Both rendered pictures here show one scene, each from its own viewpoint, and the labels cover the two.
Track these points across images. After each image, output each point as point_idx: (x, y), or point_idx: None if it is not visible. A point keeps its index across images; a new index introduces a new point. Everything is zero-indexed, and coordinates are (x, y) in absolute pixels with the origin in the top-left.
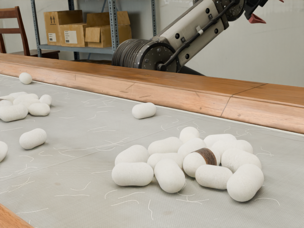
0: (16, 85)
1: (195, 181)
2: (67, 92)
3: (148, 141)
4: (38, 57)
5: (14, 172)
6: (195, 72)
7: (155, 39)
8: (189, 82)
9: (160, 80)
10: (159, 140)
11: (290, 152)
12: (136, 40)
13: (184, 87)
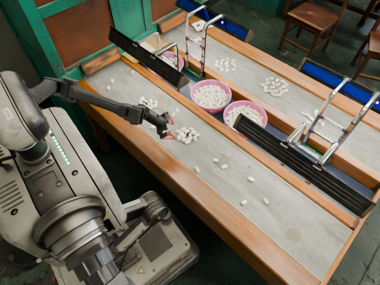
0: (199, 168)
1: None
2: (176, 152)
3: None
4: (205, 207)
5: (173, 107)
6: (123, 233)
7: (143, 201)
8: (140, 138)
9: (147, 142)
10: (151, 106)
11: None
12: (153, 204)
13: (142, 133)
